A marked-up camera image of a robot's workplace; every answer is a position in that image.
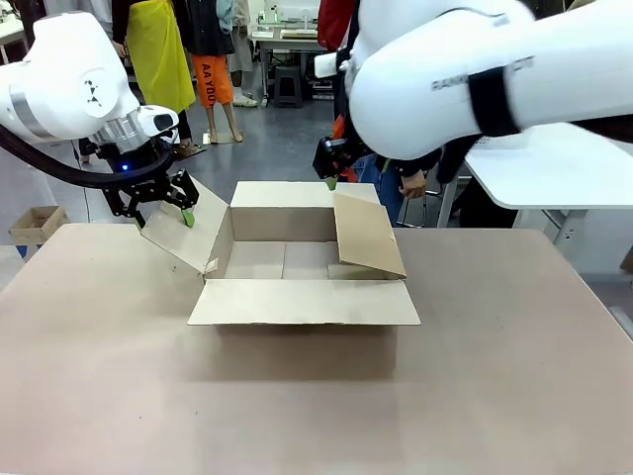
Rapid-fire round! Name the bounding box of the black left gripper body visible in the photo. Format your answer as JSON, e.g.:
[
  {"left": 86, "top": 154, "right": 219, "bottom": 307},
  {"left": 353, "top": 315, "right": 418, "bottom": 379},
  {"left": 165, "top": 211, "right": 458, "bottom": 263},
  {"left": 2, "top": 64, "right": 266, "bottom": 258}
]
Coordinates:
[{"left": 92, "top": 142, "right": 175, "bottom": 218}]

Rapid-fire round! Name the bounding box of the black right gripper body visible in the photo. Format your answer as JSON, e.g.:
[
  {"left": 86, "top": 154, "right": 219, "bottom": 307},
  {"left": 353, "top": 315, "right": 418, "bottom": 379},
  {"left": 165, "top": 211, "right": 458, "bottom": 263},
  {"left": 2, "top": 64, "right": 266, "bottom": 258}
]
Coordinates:
[{"left": 312, "top": 137, "right": 368, "bottom": 181}]

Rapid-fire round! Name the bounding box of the large cardboard box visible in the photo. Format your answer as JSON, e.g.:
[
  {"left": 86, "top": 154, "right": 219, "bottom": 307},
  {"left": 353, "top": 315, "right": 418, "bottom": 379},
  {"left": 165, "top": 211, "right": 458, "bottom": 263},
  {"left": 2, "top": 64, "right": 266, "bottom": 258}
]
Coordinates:
[{"left": 137, "top": 176, "right": 422, "bottom": 329}]

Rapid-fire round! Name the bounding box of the small open cardboard box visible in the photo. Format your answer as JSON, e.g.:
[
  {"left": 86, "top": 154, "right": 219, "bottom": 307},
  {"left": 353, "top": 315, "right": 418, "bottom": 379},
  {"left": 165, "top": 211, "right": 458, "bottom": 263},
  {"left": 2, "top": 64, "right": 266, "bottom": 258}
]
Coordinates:
[{"left": 8, "top": 206, "right": 69, "bottom": 245}]

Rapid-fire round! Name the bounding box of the person's hand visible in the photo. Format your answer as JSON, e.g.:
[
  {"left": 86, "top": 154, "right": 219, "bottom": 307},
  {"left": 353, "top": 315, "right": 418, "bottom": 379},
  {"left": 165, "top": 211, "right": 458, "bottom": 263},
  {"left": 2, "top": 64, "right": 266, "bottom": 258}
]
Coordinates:
[{"left": 397, "top": 171, "right": 428, "bottom": 201}]

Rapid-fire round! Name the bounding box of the person in dark jacket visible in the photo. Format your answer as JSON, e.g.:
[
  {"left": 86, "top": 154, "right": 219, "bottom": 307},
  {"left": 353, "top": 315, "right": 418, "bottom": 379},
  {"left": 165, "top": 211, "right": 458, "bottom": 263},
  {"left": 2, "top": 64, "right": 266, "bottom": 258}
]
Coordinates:
[{"left": 331, "top": 114, "right": 519, "bottom": 230}]

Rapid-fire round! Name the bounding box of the black plastic stool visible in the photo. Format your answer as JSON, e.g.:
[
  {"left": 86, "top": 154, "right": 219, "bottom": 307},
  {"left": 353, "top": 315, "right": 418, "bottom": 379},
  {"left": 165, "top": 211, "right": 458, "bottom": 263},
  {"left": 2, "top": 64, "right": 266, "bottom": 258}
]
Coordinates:
[{"left": 272, "top": 65, "right": 305, "bottom": 110}]

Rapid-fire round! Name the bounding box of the grey background work table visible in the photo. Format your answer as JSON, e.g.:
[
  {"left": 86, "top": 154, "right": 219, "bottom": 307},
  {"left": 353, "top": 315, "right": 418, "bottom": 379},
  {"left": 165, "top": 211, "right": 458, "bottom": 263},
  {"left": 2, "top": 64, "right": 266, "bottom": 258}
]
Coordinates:
[{"left": 249, "top": 19, "right": 327, "bottom": 108}]

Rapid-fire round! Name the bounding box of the yellow apron on mannequin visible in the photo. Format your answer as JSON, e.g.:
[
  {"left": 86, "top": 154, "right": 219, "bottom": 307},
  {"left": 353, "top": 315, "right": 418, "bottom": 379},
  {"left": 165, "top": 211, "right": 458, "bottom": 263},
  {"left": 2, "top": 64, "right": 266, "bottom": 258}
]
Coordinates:
[{"left": 125, "top": 0, "right": 198, "bottom": 116}]

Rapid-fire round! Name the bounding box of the red hanging garment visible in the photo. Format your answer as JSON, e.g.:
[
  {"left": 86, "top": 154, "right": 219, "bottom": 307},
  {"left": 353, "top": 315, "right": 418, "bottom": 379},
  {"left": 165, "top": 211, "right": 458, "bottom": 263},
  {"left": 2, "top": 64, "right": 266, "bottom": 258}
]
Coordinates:
[{"left": 316, "top": 0, "right": 359, "bottom": 52}]

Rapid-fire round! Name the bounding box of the mannequin with orange shorts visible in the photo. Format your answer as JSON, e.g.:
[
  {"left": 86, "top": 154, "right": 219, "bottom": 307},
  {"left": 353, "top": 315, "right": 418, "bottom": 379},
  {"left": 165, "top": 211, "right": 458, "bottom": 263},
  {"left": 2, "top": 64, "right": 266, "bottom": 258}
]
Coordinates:
[{"left": 183, "top": 0, "right": 245, "bottom": 145}]

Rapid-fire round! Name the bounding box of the white rounded side table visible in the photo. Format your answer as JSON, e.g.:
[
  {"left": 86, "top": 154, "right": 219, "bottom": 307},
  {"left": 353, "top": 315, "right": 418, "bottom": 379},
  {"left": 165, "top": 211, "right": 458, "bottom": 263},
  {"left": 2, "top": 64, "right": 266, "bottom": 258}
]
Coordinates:
[{"left": 463, "top": 121, "right": 633, "bottom": 248}]

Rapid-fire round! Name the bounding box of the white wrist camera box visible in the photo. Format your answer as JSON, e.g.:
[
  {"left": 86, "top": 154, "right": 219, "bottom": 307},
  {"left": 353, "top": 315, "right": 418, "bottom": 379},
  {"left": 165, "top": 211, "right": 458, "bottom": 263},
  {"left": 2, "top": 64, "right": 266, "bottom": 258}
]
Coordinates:
[{"left": 136, "top": 104, "right": 180, "bottom": 139}]

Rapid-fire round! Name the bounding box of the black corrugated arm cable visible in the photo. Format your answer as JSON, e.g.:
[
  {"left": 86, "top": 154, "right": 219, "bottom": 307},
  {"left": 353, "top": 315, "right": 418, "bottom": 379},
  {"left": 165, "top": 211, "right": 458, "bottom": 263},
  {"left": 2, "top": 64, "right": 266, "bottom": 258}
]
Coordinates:
[{"left": 0, "top": 122, "right": 175, "bottom": 190}]

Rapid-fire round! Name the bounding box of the black metal chair frame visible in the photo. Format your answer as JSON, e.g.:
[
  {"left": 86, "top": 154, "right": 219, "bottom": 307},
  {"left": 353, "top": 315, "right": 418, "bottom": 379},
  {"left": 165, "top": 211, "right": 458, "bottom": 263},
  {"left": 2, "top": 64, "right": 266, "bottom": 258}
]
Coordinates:
[{"left": 398, "top": 186, "right": 447, "bottom": 230}]

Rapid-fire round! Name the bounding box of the black strap on arm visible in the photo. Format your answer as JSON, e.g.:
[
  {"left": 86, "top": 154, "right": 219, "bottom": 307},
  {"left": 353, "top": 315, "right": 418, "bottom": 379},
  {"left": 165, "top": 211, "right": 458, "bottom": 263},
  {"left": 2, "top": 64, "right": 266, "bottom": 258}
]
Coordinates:
[{"left": 467, "top": 64, "right": 521, "bottom": 139}]

